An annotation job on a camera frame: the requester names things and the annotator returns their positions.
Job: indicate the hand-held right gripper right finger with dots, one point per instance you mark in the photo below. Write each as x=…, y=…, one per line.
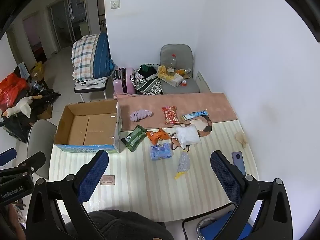
x=225, y=177

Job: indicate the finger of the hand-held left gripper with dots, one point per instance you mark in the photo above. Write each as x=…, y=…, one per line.
x=7, y=156
x=25, y=163

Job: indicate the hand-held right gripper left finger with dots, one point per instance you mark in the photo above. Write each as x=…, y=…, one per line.
x=93, y=175

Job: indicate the clear bubble bag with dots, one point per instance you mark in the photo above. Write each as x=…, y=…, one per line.
x=183, y=163

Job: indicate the green packet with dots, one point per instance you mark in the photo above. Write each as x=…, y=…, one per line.
x=133, y=137

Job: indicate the white plastic bag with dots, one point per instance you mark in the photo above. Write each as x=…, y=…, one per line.
x=187, y=136

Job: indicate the blue tissue packet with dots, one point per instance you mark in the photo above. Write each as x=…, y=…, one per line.
x=161, y=152

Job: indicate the blue white stick packet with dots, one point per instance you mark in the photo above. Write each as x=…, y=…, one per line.
x=195, y=115

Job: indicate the orange packet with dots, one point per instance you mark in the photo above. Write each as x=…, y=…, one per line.
x=157, y=136

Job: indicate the purple cloth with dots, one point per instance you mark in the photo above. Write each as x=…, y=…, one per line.
x=140, y=115

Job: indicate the red snack packet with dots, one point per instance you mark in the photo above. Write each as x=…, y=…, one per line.
x=170, y=115

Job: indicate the grey smartphone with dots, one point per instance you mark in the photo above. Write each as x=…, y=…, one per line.
x=238, y=161

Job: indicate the black folding cart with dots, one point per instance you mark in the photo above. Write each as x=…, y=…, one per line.
x=15, y=127

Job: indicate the white round chair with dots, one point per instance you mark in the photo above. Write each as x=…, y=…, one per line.
x=40, y=137

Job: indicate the white goose plush toy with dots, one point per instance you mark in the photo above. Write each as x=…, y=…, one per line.
x=23, y=106

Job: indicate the brown cardboard box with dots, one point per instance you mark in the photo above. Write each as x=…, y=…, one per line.
x=46, y=112

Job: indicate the red plastic bag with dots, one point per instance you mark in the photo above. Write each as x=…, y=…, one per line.
x=12, y=87

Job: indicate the pink cloth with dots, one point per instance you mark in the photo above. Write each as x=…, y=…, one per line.
x=123, y=95

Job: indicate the black padded bench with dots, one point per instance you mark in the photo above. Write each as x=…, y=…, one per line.
x=92, y=88

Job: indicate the light blue cloth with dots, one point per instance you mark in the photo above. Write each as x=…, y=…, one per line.
x=23, y=70

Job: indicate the small box with yellow bag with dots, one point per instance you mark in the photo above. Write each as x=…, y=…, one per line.
x=37, y=70

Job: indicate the checkered cloth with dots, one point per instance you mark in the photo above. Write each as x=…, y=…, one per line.
x=87, y=82

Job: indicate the white leaning board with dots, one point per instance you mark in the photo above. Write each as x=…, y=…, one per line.
x=203, y=82

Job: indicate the pink suitcase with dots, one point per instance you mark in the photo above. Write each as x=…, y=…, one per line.
x=122, y=80

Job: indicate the small red white box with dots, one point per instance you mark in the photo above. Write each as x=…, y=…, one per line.
x=184, y=82

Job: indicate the black white patterned bag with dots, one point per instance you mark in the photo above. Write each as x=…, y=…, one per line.
x=150, y=86

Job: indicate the pale tissue box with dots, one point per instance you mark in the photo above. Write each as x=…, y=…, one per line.
x=172, y=80

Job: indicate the yellow food packet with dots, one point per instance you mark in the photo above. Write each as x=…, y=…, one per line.
x=183, y=72

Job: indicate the dark green clothing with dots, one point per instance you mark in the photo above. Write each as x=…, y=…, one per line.
x=147, y=70

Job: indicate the tape roll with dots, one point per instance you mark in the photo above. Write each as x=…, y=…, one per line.
x=170, y=71

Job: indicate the plaid folded quilt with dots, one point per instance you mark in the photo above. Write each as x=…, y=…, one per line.
x=90, y=55

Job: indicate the yellow plastic bag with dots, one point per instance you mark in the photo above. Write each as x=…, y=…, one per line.
x=162, y=71

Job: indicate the clear plastic bottle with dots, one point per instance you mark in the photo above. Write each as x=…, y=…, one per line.
x=173, y=60

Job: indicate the grey cushioned chair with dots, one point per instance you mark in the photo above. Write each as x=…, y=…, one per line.
x=180, y=52

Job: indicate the glass sliding door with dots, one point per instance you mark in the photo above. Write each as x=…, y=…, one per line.
x=65, y=22

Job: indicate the white light switch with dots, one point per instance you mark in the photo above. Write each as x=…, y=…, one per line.
x=115, y=4

